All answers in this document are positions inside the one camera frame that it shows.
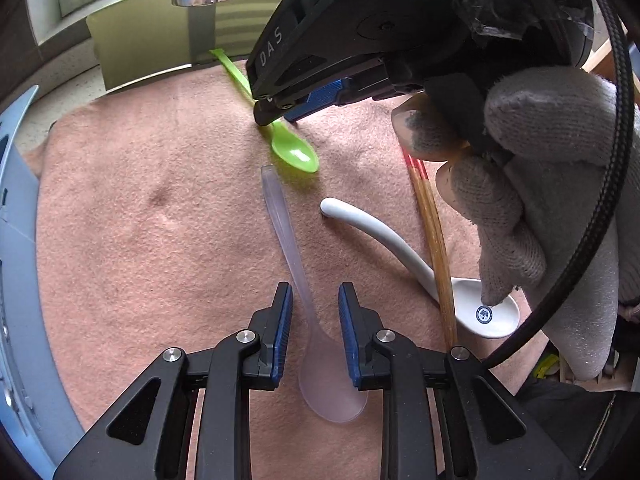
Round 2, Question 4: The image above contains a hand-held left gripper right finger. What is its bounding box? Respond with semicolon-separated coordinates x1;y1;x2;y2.
338;281;566;480

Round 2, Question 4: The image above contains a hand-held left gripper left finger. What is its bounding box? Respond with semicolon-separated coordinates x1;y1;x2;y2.
52;281;294;480

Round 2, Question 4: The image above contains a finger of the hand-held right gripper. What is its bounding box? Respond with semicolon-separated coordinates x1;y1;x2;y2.
251;56;393;127
284;78;426;122

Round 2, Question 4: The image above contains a green plastic spoon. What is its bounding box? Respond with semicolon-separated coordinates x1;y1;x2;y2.
210;48;320;174

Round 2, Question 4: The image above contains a translucent plastic spoon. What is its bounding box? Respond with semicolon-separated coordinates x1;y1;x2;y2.
260;164;369;423

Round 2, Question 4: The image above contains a white ceramic spoon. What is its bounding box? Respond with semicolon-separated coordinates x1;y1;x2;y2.
320;196;521;339

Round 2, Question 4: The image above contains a red wooden chopstick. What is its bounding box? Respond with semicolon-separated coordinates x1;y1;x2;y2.
402;152;453;348
412;157;460;348

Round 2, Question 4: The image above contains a blue drain basket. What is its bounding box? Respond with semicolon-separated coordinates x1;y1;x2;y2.
0;84;86;466

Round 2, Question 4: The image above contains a person's right hand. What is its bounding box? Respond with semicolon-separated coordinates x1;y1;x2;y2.
392;67;640;381

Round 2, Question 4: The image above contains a pink towel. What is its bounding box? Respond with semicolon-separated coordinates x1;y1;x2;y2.
22;57;551;480

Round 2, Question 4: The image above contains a person's dark jacket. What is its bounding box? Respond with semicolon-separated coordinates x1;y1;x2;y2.
515;375;640;480

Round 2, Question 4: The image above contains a black braided cable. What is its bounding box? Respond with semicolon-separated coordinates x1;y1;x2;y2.
475;0;638;368

